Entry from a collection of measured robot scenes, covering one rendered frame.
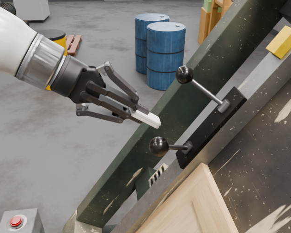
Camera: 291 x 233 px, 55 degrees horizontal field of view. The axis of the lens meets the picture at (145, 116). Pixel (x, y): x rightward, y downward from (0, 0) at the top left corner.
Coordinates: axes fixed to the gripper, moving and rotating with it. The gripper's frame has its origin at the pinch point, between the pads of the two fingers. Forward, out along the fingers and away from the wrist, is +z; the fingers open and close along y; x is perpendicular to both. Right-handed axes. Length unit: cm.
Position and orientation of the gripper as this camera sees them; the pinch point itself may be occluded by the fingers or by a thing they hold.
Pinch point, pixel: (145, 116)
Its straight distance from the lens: 60.2
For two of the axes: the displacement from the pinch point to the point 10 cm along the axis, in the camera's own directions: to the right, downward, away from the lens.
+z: 8.2, 4.2, 3.9
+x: 1.3, 5.3, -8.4
